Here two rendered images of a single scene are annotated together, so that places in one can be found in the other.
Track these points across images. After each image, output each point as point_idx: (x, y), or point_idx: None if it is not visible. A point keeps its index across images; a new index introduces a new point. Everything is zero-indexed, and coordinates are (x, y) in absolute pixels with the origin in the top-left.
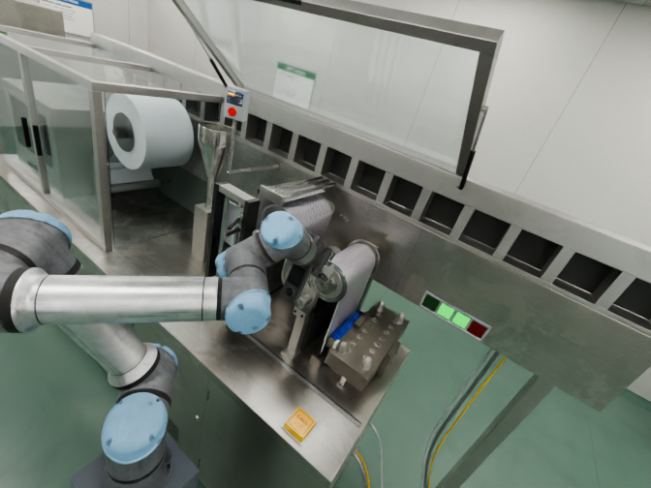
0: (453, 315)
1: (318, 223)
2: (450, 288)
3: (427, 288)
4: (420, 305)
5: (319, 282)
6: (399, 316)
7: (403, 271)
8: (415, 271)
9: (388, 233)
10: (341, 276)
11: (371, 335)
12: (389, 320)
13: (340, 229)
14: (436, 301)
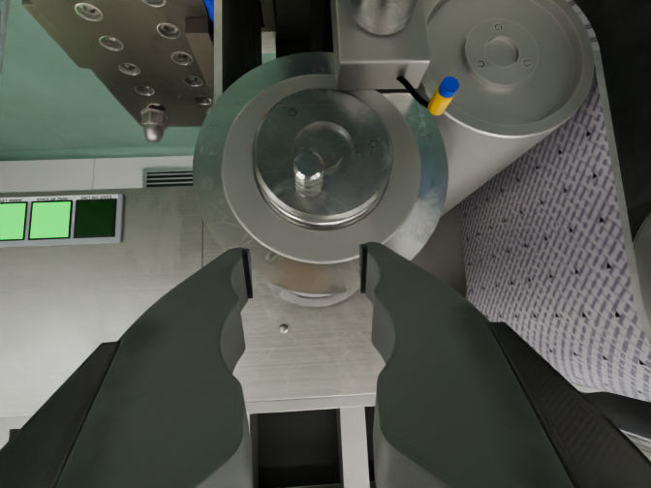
0: (27, 223)
1: (507, 317)
2: (66, 288)
3: (122, 251)
4: (116, 195)
5: (356, 143)
6: (154, 131)
7: (201, 256)
8: (172, 275)
9: (285, 337)
10: (250, 250)
11: (139, 30)
12: (170, 105)
13: (425, 267)
14: (82, 230)
